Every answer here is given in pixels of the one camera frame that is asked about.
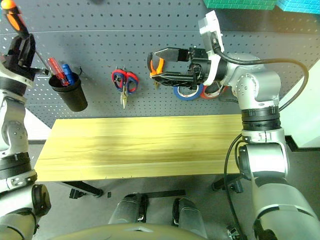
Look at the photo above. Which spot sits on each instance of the silver double-prong scissors hook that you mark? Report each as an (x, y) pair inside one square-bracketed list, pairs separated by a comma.
[(116, 67)]

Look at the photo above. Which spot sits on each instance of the black table foot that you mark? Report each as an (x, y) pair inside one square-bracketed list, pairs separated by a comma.
[(85, 188), (225, 183)]

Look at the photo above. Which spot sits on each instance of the blue brick-patterned box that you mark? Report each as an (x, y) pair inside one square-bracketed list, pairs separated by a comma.
[(300, 5)]

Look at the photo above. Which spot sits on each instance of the black bracket with silver fitting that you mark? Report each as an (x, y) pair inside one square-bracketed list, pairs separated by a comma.
[(233, 233)]

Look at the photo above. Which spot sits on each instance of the olive rounded cover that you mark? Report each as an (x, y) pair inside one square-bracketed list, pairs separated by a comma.
[(112, 232)]

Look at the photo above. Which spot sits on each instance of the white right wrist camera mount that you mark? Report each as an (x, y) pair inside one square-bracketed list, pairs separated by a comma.
[(211, 25)]

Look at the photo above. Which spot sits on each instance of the grey perforated pegboard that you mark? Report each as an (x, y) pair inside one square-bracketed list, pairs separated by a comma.
[(125, 37)]

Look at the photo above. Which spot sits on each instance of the black plastic cup holder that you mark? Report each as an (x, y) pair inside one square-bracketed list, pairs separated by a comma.
[(75, 100)]

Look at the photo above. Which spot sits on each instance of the red tape roll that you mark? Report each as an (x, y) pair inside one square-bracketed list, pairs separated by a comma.
[(207, 96)]

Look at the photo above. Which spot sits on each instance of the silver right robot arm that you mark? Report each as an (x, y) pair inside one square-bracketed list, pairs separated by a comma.
[(262, 82)]

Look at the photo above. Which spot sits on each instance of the blue tape roll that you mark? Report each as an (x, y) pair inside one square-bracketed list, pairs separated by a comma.
[(180, 96)]

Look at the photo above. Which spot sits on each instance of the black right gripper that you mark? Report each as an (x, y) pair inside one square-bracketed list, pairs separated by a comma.
[(200, 67)]

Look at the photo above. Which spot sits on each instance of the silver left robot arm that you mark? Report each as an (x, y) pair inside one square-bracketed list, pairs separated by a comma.
[(15, 130)]

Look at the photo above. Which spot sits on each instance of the dark grey rounded shell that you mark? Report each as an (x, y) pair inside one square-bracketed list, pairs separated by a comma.
[(125, 210), (190, 217)]

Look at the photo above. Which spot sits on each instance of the orange and black screwdriver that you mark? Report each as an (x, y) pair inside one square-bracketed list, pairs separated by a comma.
[(15, 17)]

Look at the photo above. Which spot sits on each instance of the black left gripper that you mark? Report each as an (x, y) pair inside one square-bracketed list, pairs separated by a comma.
[(12, 56)]

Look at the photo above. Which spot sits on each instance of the green brick-patterned box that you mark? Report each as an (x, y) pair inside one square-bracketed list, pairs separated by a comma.
[(237, 4)]

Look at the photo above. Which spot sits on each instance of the black table crossbar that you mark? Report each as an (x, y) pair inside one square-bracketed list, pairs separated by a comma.
[(165, 193)]

